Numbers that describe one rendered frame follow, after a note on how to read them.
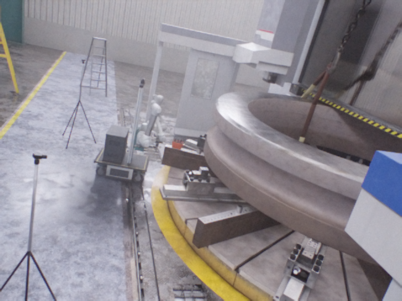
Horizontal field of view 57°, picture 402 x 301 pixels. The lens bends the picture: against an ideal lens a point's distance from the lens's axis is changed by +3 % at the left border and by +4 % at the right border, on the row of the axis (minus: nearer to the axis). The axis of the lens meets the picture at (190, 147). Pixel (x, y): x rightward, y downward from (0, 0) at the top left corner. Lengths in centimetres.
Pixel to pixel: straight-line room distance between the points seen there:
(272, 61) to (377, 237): 719
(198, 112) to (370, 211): 833
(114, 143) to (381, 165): 529
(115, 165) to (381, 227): 536
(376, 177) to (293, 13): 729
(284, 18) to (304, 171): 483
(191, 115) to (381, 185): 836
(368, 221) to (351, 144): 732
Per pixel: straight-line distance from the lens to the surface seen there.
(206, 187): 572
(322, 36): 980
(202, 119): 986
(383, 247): 165
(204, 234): 470
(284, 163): 460
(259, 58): 846
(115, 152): 652
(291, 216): 473
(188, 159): 675
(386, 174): 163
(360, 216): 173
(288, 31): 873
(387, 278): 522
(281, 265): 506
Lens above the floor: 305
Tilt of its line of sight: 20 degrees down
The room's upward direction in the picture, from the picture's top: 13 degrees clockwise
